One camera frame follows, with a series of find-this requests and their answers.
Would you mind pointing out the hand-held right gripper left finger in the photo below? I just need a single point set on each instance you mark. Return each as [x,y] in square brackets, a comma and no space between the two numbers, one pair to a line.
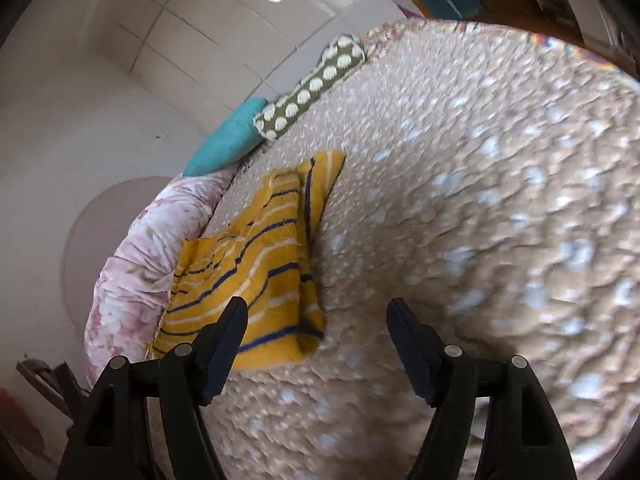
[226,340]

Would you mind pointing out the pink floral quilt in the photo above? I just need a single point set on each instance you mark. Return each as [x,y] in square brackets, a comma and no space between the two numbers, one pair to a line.
[145,255]

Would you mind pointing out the beige patterned bedspread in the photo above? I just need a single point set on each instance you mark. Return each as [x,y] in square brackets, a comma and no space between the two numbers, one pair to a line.
[475,240]

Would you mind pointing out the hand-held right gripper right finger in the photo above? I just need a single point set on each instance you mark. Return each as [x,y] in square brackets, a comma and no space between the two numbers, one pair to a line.
[409,342]

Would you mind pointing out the yellow striped sweater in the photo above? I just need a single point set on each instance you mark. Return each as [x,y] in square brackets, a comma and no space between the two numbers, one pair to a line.
[260,265]

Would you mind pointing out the white wardrobe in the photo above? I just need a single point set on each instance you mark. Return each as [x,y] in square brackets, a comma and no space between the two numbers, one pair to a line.
[240,25]

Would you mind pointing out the round beige headboard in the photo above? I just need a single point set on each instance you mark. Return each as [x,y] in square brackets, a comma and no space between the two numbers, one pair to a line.
[90,240]

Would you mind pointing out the green white-dotted pillow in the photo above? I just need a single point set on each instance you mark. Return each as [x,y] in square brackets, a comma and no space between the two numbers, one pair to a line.
[310,90]

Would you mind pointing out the teal pillow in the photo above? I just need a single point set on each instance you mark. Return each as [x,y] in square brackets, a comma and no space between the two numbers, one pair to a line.
[225,142]

